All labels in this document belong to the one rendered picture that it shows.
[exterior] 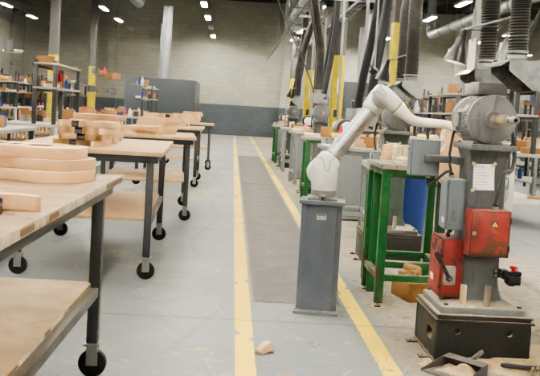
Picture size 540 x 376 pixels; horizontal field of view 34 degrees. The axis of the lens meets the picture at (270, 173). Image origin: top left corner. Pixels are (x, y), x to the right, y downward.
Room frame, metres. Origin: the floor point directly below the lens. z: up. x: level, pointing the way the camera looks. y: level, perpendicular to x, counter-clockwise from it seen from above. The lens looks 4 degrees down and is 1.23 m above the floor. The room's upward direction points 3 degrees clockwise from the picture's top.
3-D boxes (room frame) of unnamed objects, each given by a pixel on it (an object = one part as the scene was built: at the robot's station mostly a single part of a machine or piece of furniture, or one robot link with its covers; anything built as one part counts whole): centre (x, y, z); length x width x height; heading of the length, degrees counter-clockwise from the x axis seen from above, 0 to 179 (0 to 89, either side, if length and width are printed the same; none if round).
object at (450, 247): (4.60, -0.96, 0.49); 0.25 x 0.12 x 0.37; 3
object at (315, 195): (5.35, -0.34, 0.73); 0.22 x 0.18 x 0.06; 175
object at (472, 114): (4.67, -1.11, 1.25); 0.41 x 0.27 x 0.26; 3
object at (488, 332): (4.61, -1.12, 0.12); 0.61 x 0.51 x 0.25; 93
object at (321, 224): (5.37, -0.34, 0.35); 0.28 x 0.28 x 0.70; 85
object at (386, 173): (5.59, -0.75, 0.45); 0.05 x 0.05 x 0.90; 3
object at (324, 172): (5.38, -0.34, 0.87); 0.18 x 0.16 x 0.22; 6
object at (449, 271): (4.46, -0.93, 0.47); 0.12 x 0.03 x 0.18; 93
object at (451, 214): (4.60, -0.97, 0.93); 0.15 x 0.10 x 0.55; 3
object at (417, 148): (4.75, -0.87, 0.99); 0.24 x 0.21 x 0.26; 3
